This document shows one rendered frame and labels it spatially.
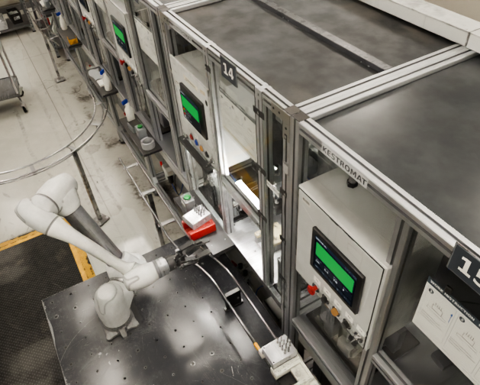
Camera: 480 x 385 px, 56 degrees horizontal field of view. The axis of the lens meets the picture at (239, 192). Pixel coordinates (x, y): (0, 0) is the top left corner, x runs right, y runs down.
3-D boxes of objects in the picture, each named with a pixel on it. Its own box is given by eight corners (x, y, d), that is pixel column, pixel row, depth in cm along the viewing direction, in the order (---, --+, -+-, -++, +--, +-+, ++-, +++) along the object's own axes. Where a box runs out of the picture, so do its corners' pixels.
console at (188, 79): (178, 132, 253) (164, 56, 222) (223, 116, 263) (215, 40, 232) (212, 173, 226) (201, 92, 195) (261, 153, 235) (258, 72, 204)
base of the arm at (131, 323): (109, 347, 235) (107, 342, 231) (97, 315, 250) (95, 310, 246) (143, 331, 241) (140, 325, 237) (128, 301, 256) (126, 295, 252)
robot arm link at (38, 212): (46, 226, 199) (64, 205, 209) (9, 206, 197) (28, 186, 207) (43, 241, 209) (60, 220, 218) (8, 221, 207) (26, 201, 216)
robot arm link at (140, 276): (151, 258, 210) (149, 260, 223) (119, 273, 205) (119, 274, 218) (161, 279, 209) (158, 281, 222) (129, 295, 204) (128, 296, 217)
